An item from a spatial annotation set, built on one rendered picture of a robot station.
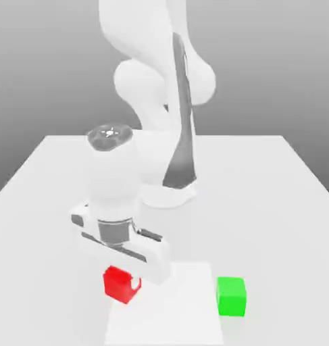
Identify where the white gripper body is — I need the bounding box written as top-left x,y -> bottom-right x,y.
78,225 -> 172,287

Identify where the small red cube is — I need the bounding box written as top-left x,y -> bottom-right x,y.
103,265 -> 143,305

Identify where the small green cube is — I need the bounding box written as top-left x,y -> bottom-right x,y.
217,276 -> 247,318

